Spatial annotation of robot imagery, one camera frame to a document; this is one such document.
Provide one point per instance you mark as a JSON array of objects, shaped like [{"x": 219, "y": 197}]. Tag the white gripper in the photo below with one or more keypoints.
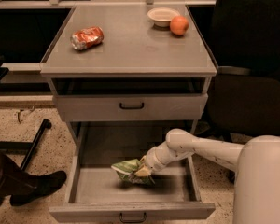
[{"x": 153, "y": 161}]

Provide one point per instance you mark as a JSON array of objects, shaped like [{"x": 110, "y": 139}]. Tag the green jalapeno chip bag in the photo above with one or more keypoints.
[{"x": 126, "y": 170}]

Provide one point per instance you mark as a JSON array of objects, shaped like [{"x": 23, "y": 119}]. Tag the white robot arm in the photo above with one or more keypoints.
[{"x": 256, "y": 165}]

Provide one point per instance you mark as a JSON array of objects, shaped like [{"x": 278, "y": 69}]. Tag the open grey drawer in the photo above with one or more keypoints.
[{"x": 95, "y": 192}]

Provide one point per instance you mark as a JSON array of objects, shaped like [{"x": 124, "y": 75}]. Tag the closed upper grey drawer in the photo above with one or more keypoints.
[{"x": 106, "y": 107}]

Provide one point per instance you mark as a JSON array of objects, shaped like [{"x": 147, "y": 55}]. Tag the grey drawer cabinet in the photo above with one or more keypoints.
[{"x": 135, "y": 58}]

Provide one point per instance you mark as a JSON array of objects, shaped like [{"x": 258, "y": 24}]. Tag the person's leg with boot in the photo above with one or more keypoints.
[{"x": 23, "y": 188}]

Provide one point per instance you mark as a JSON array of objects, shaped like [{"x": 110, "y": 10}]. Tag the crushed orange soda can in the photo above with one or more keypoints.
[{"x": 87, "y": 38}]

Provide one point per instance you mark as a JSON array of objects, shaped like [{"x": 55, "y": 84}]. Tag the black chair base leg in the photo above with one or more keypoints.
[{"x": 27, "y": 149}]

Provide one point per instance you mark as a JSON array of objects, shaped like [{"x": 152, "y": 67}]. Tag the orange fruit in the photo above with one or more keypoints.
[{"x": 179, "y": 25}]

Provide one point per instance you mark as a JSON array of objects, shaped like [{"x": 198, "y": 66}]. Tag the white paper bowl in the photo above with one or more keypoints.
[{"x": 162, "y": 16}]

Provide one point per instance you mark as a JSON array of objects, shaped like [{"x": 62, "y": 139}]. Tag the black office chair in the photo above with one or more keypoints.
[{"x": 244, "y": 39}]

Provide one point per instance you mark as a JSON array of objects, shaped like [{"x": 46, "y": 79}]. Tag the black lower drawer handle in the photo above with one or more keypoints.
[{"x": 126, "y": 219}]

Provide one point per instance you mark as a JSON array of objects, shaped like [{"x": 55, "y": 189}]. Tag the black drawer handle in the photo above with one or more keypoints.
[
  {"x": 131, "y": 107},
  {"x": 126, "y": 219}
]

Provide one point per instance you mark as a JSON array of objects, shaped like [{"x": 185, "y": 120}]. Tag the black upper drawer handle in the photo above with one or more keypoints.
[{"x": 131, "y": 107}]

